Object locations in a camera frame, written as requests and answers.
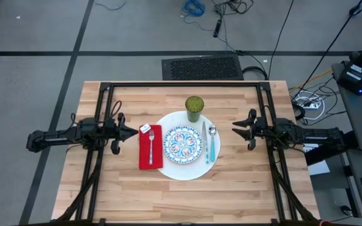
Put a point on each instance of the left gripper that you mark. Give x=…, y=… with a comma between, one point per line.
x=115, y=132

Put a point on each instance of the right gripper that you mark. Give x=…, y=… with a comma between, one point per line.
x=262, y=130

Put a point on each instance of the red cloth napkin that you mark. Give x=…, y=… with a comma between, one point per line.
x=144, y=157

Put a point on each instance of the green glass cup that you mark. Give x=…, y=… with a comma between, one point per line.
x=194, y=108

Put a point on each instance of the blue orange patterned plate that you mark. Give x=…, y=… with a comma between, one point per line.
x=183, y=144

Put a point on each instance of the large white plate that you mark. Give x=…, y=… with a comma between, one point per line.
x=187, y=172

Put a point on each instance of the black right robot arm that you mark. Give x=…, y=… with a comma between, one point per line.
x=310, y=135

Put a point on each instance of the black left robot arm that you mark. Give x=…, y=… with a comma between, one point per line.
x=58, y=138

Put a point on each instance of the white power strip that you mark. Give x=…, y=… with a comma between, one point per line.
x=308, y=105

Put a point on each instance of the black floor vent grate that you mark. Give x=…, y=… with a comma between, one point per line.
x=203, y=67

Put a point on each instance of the white paper sheet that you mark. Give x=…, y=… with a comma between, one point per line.
x=319, y=168

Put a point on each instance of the black power adapter stick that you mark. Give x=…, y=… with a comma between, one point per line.
x=217, y=29

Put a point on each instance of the black device blue light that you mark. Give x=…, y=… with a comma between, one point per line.
x=354, y=77

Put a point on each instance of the black computer mouse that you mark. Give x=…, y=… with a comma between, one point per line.
x=346, y=211

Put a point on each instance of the black aluminium table frame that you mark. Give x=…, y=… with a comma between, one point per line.
x=181, y=84

